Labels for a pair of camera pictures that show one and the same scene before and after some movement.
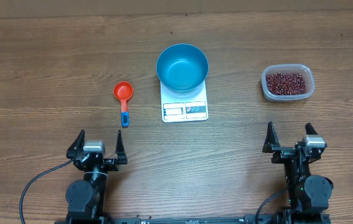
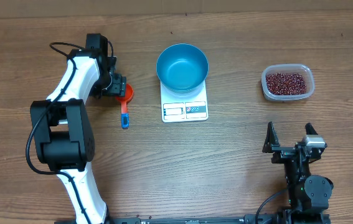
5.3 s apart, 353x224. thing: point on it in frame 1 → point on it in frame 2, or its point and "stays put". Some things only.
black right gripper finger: (271, 139) stays put
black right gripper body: (289, 149) stays put
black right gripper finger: (309, 129) stays put
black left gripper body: (109, 165) → (117, 84)
